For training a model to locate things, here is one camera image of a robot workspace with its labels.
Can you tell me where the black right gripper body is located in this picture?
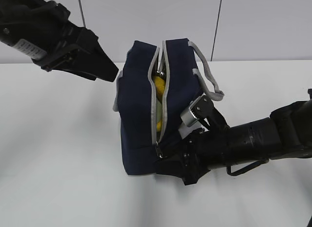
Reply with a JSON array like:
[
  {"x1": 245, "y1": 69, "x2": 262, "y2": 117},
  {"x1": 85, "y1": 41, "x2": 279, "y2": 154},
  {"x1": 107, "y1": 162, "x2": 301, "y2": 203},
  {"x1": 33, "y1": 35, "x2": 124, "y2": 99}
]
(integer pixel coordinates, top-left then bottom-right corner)
[{"x1": 161, "y1": 129, "x2": 210, "y2": 186}]

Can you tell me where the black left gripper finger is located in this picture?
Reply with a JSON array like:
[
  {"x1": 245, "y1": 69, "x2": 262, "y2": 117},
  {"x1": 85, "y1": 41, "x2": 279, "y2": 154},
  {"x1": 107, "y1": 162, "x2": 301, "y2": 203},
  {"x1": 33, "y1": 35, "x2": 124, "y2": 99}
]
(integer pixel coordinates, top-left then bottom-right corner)
[
  {"x1": 73, "y1": 43, "x2": 119, "y2": 82},
  {"x1": 53, "y1": 65, "x2": 97, "y2": 81}
]

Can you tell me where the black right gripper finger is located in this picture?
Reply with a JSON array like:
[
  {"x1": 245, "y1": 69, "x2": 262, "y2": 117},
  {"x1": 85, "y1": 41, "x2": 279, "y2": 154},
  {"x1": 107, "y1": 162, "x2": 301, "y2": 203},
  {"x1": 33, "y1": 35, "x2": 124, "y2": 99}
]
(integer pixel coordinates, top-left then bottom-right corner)
[{"x1": 154, "y1": 156, "x2": 185, "y2": 179}]

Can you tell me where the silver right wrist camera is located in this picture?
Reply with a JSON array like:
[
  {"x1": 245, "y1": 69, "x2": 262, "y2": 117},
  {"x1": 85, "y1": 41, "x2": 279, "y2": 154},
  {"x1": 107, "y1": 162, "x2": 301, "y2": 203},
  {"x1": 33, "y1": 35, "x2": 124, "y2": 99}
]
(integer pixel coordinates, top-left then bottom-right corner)
[{"x1": 180, "y1": 95, "x2": 215, "y2": 127}]

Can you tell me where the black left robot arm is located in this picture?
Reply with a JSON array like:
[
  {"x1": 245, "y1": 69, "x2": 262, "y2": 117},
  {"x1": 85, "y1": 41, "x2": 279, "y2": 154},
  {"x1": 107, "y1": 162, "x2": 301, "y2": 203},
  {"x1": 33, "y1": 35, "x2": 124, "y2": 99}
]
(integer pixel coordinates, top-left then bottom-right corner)
[{"x1": 0, "y1": 0, "x2": 118, "y2": 82}]

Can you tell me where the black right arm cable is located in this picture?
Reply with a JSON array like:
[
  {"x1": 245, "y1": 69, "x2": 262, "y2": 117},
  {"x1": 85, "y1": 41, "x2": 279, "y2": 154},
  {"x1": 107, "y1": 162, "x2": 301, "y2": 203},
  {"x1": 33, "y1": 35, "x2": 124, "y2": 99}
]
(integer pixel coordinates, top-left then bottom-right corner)
[{"x1": 226, "y1": 158, "x2": 270, "y2": 177}]

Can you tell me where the yellow banana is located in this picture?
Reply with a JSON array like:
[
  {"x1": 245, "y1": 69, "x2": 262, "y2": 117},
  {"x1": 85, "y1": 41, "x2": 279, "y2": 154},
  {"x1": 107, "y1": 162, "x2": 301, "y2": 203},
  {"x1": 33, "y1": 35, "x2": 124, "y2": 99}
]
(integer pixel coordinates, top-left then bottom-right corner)
[{"x1": 153, "y1": 76, "x2": 166, "y2": 133}]

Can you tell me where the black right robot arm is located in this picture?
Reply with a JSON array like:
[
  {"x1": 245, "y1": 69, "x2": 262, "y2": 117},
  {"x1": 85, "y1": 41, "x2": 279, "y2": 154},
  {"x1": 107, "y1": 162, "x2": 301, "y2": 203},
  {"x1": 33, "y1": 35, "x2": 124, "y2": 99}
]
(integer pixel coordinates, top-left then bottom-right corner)
[{"x1": 155, "y1": 95, "x2": 312, "y2": 185}]

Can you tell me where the navy and white lunch bag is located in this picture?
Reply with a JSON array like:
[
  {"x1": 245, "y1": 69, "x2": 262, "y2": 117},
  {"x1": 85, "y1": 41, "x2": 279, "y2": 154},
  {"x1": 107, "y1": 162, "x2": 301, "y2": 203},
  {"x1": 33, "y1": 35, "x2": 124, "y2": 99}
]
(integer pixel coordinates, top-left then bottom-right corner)
[{"x1": 113, "y1": 39, "x2": 224, "y2": 176}]

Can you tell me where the green lid glass food container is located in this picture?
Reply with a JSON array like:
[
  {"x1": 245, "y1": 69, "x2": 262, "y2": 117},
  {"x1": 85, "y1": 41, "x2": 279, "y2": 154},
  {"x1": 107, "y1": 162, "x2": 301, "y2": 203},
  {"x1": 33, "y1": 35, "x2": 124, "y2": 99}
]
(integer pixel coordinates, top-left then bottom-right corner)
[{"x1": 156, "y1": 99, "x2": 162, "y2": 123}]

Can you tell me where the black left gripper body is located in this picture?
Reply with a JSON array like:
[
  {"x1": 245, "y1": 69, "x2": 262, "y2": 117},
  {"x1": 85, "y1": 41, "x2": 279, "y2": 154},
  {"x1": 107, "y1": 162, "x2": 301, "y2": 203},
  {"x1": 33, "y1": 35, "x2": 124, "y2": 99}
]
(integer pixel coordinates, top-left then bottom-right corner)
[{"x1": 32, "y1": 26, "x2": 98, "y2": 71}]

